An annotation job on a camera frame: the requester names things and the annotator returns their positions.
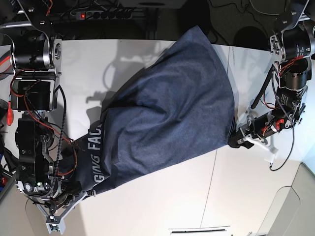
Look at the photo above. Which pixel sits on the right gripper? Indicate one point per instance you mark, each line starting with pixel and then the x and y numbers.
pixel 61 195

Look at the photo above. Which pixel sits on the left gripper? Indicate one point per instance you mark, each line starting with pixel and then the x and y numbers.
pixel 259 128

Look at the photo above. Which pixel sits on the blue-grey printed t-shirt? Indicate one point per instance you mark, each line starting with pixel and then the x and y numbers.
pixel 179 108

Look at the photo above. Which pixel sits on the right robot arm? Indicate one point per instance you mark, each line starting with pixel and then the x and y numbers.
pixel 36 56

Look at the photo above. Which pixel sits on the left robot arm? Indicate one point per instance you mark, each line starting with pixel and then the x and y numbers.
pixel 293 43

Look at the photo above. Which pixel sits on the grey partition left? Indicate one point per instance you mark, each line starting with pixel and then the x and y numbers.
pixel 18 215

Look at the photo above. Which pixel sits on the grey partition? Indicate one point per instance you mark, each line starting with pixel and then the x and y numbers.
pixel 18 215
pixel 292 211

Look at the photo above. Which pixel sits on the grey partition right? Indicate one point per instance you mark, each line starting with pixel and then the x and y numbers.
pixel 292 211

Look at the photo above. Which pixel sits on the black round floor object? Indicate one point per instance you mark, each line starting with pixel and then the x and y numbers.
pixel 250 37

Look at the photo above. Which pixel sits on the black power strip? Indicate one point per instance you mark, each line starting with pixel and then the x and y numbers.
pixel 102 15

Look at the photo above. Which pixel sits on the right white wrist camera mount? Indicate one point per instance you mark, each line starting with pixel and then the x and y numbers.
pixel 55 212

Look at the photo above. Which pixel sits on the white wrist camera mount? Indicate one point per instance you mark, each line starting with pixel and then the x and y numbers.
pixel 55 212
pixel 253 137

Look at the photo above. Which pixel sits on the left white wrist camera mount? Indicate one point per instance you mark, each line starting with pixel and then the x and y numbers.
pixel 253 137

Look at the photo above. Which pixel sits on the orange handled screwdriver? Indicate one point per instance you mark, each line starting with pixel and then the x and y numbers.
pixel 10 115

